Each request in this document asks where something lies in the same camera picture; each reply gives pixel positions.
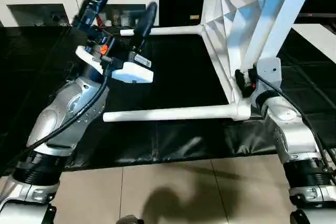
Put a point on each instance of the white plastic table leg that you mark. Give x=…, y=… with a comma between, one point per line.
x=170, y=112
x=178, y=30

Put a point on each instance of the white plastic table top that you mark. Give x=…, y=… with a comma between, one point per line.
x=278, y=24

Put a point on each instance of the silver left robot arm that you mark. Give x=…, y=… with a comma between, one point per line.
x=65, y=108

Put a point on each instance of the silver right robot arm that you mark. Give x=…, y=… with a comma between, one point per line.
x=288, y=134

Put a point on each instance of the black furniture with yellow label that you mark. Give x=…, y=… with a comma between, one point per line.
x=181, y=3

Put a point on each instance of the black work mat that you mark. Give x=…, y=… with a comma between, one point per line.
x=183, y=77

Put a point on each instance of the white flat board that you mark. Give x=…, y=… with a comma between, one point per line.
x=315, y=35

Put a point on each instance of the black bar with red light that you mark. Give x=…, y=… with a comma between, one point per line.
x=323, y=14

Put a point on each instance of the dark rounded robot torso part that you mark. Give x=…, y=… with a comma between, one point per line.
x=130, y=221

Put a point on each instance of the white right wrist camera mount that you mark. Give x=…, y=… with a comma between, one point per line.
x=270, y=72

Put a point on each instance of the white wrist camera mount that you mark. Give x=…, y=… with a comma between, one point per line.
x=131, y=73
x=270, y=72

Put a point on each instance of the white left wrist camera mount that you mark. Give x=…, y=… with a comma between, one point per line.
x=131, y=73

